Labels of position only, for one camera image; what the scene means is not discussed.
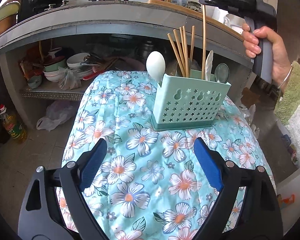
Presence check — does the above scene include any wooden chopstick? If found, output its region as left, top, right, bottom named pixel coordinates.
left=180, top=26, right=190, bottom=77
left=167, top=33, right=185, bottom=77
left=201, top=4, right=206, bottom=80
left=190, top=25, right=196, bottom=62

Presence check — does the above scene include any white ceramic soup spoon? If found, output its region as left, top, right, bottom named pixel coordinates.
left=205, top=50, right=214, bottom=81

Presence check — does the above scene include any large metal spoon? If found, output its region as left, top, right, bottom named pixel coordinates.
left=214, top=63, right=230, bottom=83

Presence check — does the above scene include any green sleeved right forearm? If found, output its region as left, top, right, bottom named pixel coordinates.
left=274, top=61, right=300, bottom=125

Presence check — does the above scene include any person's right hand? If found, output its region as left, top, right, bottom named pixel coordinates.
left=242, top=23, right=293, bottom=91

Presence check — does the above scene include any white plastic bag on floor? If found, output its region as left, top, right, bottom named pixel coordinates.
left=36, top=100, right=78, bottom=132

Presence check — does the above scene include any floral quilted table cover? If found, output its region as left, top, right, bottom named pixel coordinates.
left=62, top=71, right=271, bottom=239

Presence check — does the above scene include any mint green utensil holder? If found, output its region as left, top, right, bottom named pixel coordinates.
left=151, top=70, right=231, bottom=131

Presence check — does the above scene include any cooking oil bottle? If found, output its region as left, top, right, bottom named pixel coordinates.
left=0, top=104, right=27, bottom=144

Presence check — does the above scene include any stack of bowls on shelf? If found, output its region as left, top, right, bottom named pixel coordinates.
left=43, top=47, right=93, bottom=83

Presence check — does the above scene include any gas stove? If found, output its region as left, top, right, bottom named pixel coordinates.
left=17, top=0, right=123, bottom=23

